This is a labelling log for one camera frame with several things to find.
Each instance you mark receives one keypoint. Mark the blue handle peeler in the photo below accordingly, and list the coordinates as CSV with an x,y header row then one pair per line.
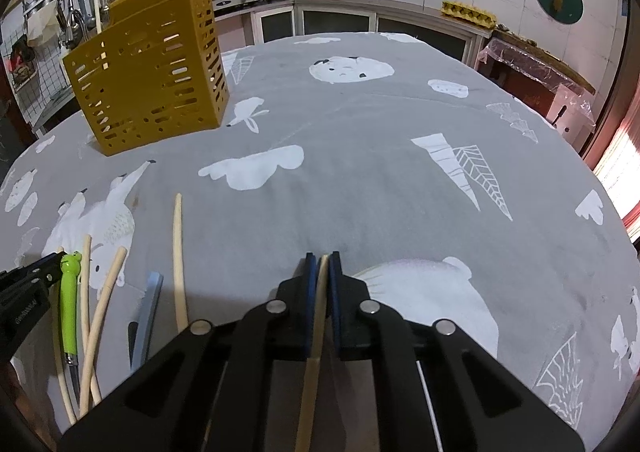
x,y
140,330

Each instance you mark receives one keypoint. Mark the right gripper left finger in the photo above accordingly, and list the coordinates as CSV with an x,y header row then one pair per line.
x,y
209,388

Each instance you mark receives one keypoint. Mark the plastic covered side table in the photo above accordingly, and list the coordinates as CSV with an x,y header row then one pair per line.
x,y
543,82

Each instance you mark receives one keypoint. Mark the green frog handle knife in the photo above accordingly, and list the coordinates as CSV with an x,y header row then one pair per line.
x,y
71,268

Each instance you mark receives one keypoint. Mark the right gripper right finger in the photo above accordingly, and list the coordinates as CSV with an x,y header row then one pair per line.
x,y
435,388

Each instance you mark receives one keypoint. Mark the yellow perforated utensil holder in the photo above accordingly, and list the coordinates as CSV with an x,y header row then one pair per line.
x,y
154,72

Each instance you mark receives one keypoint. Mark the grey polar bear tablecloth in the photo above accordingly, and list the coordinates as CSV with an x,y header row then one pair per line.
x,y
449,197

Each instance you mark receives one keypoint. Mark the yellow egg tray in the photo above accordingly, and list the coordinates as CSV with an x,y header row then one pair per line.
x,y
460,11

